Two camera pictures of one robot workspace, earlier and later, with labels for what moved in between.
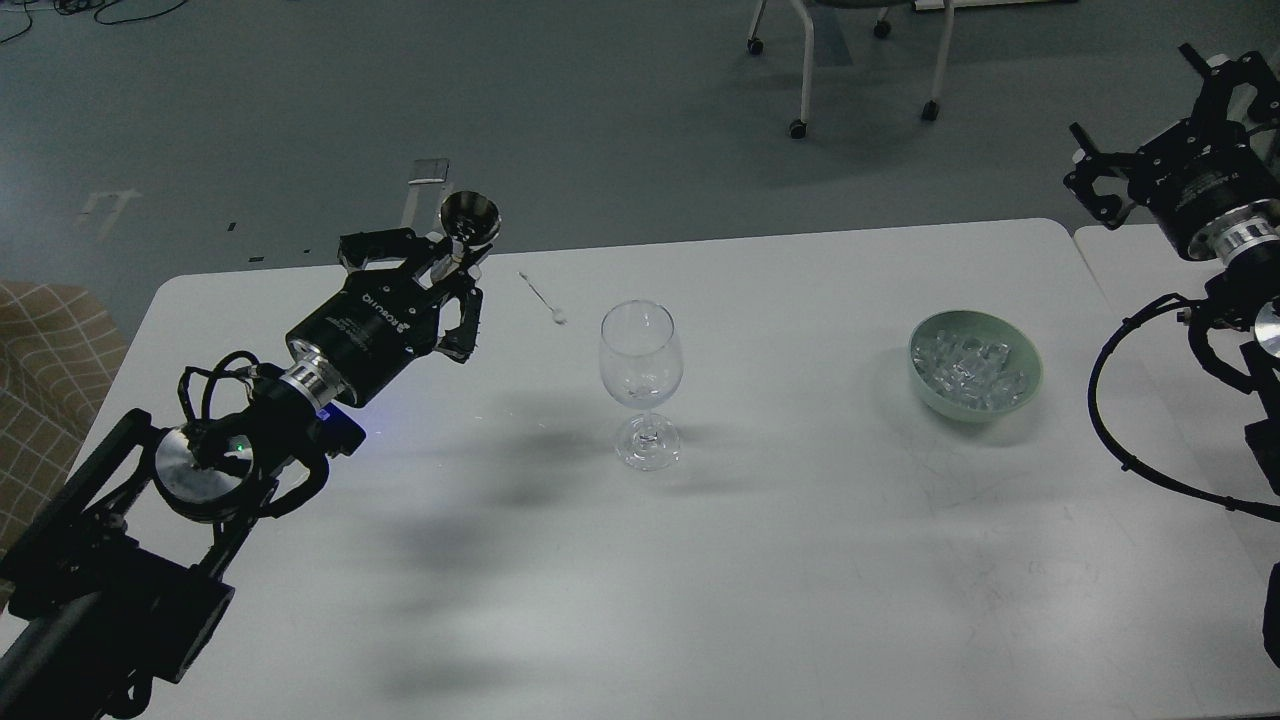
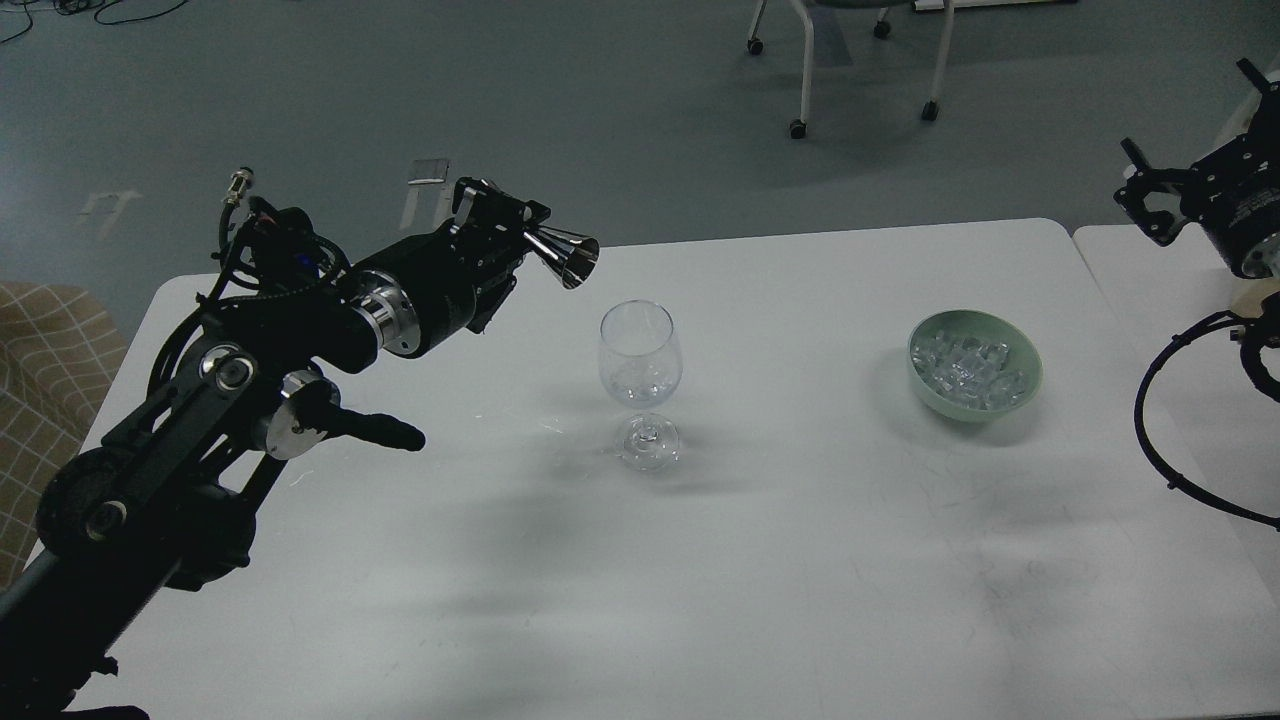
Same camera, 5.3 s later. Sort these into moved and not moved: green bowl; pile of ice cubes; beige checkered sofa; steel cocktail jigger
Moved: steel cocktail jigger
Not moved: green bowl; beige checkered sofa; pile of ice cubes
